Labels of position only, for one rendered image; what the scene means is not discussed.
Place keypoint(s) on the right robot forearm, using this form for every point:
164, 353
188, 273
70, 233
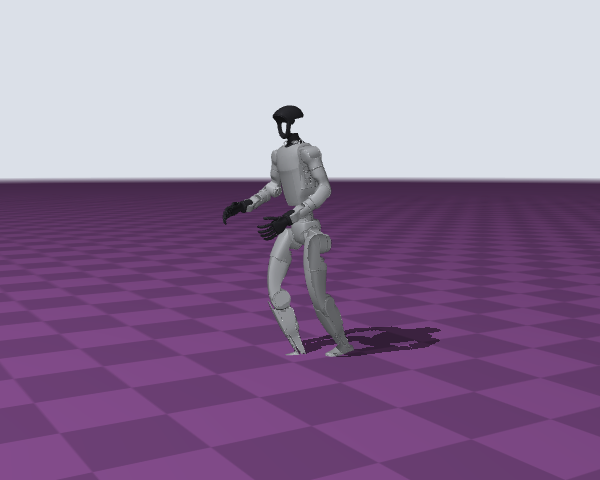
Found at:
258, 199

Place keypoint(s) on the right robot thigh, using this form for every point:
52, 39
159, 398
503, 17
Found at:
279, 262

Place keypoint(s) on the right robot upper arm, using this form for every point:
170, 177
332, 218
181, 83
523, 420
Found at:
274, 187

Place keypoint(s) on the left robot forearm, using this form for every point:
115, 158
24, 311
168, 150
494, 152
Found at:
313, 202

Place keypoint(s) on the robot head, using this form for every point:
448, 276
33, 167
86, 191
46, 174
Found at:
288, 114

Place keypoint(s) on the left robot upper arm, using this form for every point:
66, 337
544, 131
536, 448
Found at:
311, 155

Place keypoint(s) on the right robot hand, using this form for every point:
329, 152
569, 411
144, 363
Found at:
235, 208

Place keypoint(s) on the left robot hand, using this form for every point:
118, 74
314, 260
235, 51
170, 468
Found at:
278, 225

